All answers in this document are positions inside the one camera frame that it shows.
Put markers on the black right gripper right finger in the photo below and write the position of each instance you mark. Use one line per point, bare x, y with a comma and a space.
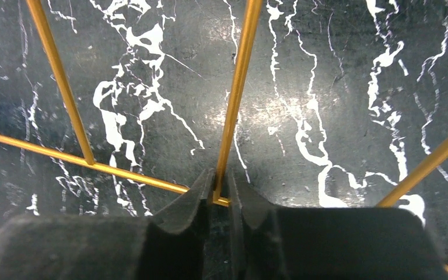
270, 241

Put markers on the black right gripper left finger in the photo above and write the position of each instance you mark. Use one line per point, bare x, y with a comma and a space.
166, 245

